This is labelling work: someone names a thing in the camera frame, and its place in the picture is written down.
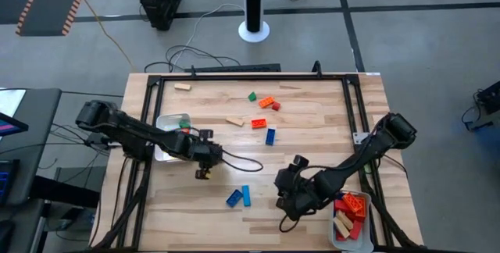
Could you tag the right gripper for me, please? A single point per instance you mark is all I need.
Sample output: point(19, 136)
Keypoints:
point(306, 194)

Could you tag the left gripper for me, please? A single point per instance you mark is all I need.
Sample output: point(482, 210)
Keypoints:
point(197, 151)

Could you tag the small blue brick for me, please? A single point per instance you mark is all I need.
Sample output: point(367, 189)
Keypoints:
point(246, 196)

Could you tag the natural wooden block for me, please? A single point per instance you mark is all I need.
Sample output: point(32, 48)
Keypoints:
point(341, 229)
point(234, 121)
point(345, 218)
point(182, 86)

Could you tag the blue toy brick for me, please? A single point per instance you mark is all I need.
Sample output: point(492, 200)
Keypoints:
point(270, 137)
point(234, 198)

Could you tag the small green block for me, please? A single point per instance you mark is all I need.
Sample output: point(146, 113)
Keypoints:
point(184, 123)

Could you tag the red-orange toy brick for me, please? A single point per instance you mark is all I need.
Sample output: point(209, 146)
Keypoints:
point(259, 123)

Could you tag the blue block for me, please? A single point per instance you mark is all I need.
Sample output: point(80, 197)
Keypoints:
point(339, 196)

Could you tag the red wooden block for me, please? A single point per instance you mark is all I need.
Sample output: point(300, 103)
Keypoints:
point(340, 237)
point(356, 229)
point(340, 206)

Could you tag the orange toy brick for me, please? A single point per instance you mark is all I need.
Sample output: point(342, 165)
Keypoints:
point(352, 202)
point(266, 102)

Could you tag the orange-red block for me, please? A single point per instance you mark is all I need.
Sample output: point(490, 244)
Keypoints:
point(362, 209)

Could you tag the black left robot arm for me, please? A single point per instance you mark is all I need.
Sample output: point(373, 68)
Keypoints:
point(129, 128)

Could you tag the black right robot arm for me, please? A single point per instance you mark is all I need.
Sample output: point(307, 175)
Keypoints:
point(363, 155)

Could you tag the white plastic bin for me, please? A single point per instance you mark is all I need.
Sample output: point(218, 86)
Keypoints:
point(168, 122)
point(361, 245)

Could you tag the green wedge block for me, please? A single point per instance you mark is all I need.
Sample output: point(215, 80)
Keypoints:
point(252, 97)

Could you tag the black power strip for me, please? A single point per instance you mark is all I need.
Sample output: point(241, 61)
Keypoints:
point(234, 68)

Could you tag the grey metal plate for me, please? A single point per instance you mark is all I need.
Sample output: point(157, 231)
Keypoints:
point(361, 137)

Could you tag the black crate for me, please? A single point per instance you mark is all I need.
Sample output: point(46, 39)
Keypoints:
point(162, 7)

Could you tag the black desk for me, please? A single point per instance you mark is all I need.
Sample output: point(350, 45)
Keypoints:
point(39, 128)

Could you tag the black tablet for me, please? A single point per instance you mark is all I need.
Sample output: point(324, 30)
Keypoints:
point(8, 127)

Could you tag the black keyboard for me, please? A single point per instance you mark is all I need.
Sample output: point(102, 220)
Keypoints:
point(6, 182)

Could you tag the white paper sheet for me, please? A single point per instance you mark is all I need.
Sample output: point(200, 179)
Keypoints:
point(9, 102)

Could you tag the black floor equipment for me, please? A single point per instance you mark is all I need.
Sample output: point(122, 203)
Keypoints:
point(490, 100)

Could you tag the black aluminium table frame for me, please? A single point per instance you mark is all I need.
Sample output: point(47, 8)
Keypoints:
point(254, 77)

